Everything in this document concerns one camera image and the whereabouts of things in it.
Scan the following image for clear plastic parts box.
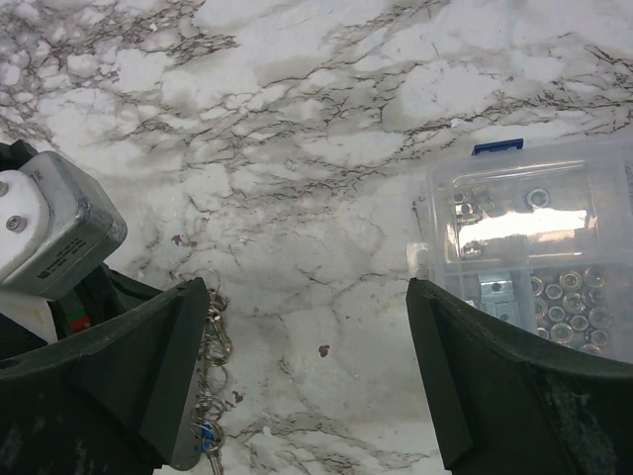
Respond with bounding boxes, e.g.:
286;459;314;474
407;137;632;362

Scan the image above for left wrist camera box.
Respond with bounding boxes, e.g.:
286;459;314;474
1;151;128;301

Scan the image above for metal keyring chain with plate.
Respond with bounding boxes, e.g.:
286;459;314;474
170;266;246;475

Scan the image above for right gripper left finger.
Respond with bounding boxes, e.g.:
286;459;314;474
1;278;208;474

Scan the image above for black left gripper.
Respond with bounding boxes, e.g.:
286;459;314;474
1;141;156;358

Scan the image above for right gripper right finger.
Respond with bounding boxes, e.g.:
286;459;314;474
407;278;632;474

